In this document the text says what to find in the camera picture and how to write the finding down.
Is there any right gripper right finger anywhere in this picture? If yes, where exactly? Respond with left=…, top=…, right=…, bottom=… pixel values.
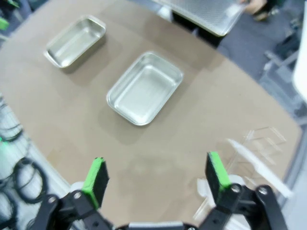
left=199, top=151, right=288, bottom=230

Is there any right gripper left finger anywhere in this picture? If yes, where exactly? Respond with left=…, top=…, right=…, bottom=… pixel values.
left=38, top=157, right=114, bottom=230

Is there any clear plastic container lid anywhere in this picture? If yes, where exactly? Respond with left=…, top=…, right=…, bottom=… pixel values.
left=226, top=138, right=295, bottom=198
left=215, top=134, right=286, bottom=187

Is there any perforated metal baking tray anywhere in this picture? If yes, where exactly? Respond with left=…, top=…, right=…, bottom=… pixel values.
left=151, top=0, right=248, bottom=37

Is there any person's left hand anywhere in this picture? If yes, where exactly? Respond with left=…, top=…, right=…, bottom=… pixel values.
left=239, top=0, right=268, bottom=15

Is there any narrow rectangular steel container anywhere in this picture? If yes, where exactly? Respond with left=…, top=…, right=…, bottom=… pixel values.
left=44, top=15, right=107, bottom=70

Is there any wide rectangular steel container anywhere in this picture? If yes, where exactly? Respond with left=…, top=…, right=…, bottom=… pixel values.
left=106, top=51, right=185, bottom=127

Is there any white side table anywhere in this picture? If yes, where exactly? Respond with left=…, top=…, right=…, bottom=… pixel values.
left=293, top=0, right=307, bottom=98

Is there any black cable bundle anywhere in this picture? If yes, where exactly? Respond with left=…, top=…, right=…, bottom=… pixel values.
left=0, top=95, right=48, bottom=230

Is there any metal wire lid rack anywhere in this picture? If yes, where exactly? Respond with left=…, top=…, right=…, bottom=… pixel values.
left=194, top=126, right=295, bottom=221

